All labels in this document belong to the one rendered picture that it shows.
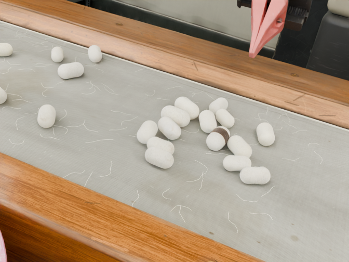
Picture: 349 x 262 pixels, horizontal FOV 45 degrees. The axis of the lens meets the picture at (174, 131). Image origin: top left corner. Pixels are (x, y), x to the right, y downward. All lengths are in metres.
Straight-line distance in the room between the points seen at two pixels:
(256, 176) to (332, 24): 0.96
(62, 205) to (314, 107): 0.38
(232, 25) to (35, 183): 2.39
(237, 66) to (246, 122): 0.12
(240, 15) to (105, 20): 1.96
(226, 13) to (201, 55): 2.04
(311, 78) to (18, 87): 0.42
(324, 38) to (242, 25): 1.35
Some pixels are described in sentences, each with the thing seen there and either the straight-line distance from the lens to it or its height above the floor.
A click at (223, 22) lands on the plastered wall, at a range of 2.72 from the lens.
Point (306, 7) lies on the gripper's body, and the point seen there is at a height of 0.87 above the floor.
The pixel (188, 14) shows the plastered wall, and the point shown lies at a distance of 2.80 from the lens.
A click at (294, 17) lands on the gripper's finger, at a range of 0.63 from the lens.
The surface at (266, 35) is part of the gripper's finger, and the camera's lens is 0.61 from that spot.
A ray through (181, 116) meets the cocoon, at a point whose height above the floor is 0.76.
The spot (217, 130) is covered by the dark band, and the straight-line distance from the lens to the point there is 0.49.
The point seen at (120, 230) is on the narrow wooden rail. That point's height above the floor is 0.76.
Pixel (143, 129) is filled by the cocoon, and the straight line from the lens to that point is 0.47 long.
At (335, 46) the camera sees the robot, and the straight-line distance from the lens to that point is 1.38.
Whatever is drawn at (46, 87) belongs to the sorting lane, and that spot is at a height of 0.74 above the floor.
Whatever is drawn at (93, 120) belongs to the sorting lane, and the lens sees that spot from 0.52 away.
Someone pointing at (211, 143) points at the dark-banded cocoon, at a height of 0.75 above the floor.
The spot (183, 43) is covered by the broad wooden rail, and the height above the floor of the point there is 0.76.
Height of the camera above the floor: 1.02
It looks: 33 degrees down
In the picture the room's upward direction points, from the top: 9 degrees clockwise
